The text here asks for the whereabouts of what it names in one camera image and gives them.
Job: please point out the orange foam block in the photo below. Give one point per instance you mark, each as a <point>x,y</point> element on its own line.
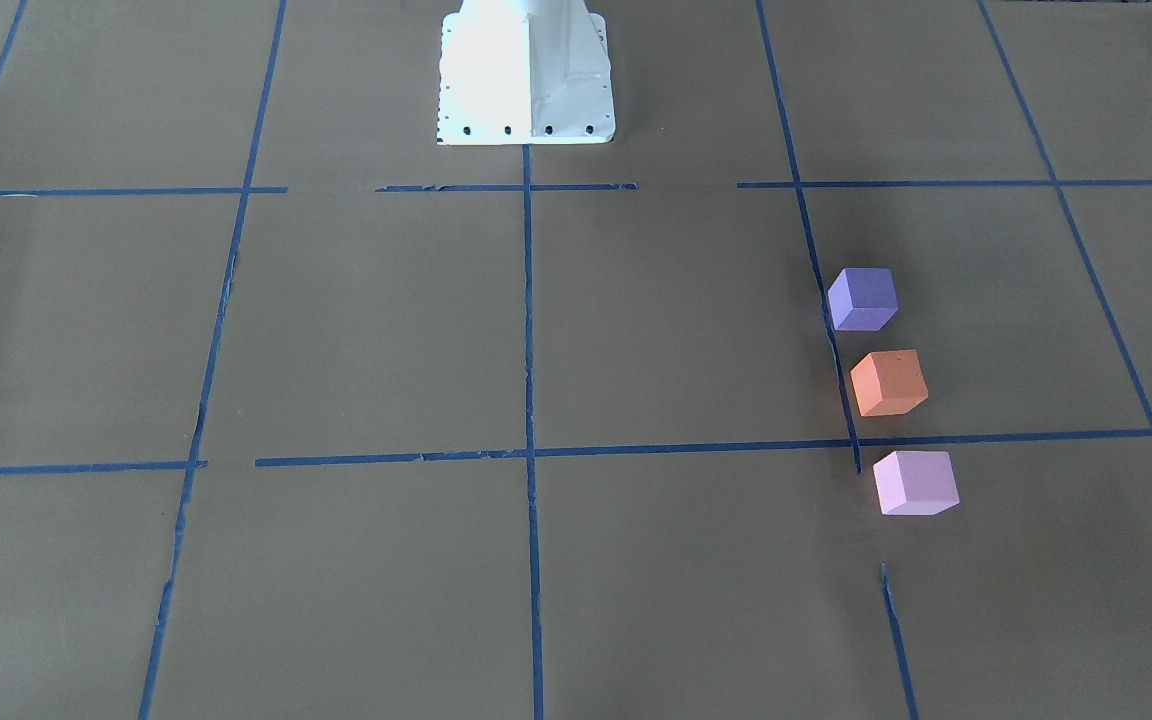
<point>889,383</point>

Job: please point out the purple foam block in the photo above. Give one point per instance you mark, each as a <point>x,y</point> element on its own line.
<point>863,298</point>

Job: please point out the pink foam block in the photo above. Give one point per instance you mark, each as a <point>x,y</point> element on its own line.
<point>916,483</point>

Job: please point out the white pedestal column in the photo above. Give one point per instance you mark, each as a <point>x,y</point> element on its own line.
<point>524,73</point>

